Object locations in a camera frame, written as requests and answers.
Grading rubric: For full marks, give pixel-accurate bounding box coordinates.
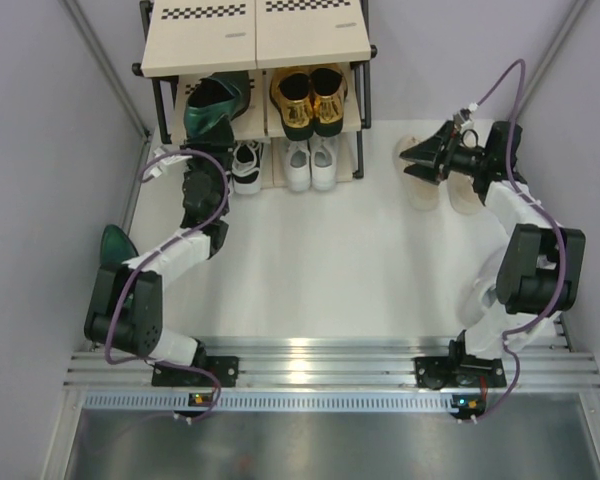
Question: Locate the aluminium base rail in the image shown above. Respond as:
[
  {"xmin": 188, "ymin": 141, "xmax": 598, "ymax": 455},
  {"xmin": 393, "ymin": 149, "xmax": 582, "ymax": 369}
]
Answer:
[{"xmin": 62, "ymin": 335, "xmax": 600, "ymax": 394}]

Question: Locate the beige black-framed shoe shelf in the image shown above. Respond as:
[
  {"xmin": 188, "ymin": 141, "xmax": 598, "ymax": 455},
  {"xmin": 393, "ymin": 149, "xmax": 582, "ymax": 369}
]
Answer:
[{"xmin": 132, "ymin": 1, "xmax": 377, "ymax": 188}]

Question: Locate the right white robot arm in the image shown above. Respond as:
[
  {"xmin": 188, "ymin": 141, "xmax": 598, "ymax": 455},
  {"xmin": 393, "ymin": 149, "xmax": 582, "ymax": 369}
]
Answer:
[{"xmin": 398, "ymin": 120, "xmax": 586, "ymax": 390}]

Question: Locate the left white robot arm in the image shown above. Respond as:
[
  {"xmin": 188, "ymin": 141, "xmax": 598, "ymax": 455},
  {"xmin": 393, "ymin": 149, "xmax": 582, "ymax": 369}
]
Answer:
[{"xmin": 84, "ymin": 118, "xmax": 236, "ymax": 390}]

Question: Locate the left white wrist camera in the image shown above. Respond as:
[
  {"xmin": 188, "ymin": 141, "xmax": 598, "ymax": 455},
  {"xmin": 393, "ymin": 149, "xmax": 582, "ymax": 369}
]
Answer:
[{"xmin": 139, "ymin": 152, "xmax": 173, "ymax": 183}]

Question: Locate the white chunky sneaker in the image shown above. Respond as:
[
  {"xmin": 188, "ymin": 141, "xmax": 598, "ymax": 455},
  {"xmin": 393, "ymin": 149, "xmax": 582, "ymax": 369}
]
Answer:
[
  {"xmin": 459, "ymin": 247, "xmax": 506, "ymax": 328},
  {"xmin": 506, "ymin": 311, "xmax": 561, "ymax": 353}
]

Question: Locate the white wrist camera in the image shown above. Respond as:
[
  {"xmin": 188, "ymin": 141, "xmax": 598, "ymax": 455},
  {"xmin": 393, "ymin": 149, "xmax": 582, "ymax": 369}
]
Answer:
[
  {"xmin": 139, "ymin": 152, "xmax": 173, "ymax": 183},
  {"xmin": 452, "ymin": 108, "xmax": 474, "ymax": 131}
]

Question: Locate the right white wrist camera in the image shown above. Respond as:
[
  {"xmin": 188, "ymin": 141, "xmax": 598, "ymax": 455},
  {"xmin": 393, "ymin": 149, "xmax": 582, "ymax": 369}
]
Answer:
[{"xmin": 452, "ymin": 108, "xmax": 474, "ymax": 131}]

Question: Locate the perforated grey cable duct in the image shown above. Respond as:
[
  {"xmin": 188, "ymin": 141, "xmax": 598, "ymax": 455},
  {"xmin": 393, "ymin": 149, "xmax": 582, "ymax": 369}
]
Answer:
[{"xmin": 83, "ymin": 391, "xmax": 484, "ymax": 413}]

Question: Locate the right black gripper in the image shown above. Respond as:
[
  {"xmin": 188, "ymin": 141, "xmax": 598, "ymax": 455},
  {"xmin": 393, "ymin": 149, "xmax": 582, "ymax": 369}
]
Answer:
[{"xmin": 400, "ymin": 121, "xmax": 490, "ymax": 186}]

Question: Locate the gold loafer one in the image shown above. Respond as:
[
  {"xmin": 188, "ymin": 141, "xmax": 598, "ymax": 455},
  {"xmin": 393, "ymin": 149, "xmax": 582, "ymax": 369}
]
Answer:
[
  {"xmin": 269, "ymin": 66, "xmax": 314, "ymax": 142},
  {"xmin": 309, "ymin": 64, "xmax": 348, "ymax": 138}
]

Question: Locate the green pointed shoe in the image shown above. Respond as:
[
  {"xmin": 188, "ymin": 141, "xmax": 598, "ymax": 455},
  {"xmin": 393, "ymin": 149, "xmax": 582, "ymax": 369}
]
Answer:
[
  {"xmin": 99, "ymin": 224, "xmax": 138, "ymax": 264},
  {"xmin": 183, "ymin": 71, "xmax": 251, "ymax": 138}
]

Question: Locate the beige sneaker one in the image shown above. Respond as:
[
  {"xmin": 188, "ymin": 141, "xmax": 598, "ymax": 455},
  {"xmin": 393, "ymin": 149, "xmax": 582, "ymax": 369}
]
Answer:
[
  {"xmin": 447, "ymin": 172, "xmax": 483, "ymax": 216},
  {"xmin": 393, "ymin": 135, "xmax": 439, "ymax": 211}
]

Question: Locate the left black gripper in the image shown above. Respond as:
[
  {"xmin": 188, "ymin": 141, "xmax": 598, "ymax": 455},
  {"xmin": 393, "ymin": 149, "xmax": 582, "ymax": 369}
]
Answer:
[{"xmin": 182, "ymin": 115, "xmax": 234, "ymax": 216}]

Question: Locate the white chunky sneaker left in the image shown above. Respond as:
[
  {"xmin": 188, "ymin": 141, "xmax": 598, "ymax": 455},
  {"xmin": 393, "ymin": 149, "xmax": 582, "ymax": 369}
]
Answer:
[{"xmin": 459, "ymin": 247, "xmax": 506, "ymax": 328}]

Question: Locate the white chunky sneaker right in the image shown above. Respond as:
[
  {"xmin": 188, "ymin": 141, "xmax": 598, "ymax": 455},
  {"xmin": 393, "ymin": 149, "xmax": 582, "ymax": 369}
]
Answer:
[{"xmin": 506, "ymin": 311, "xmax": 561, "ymax": 353}]

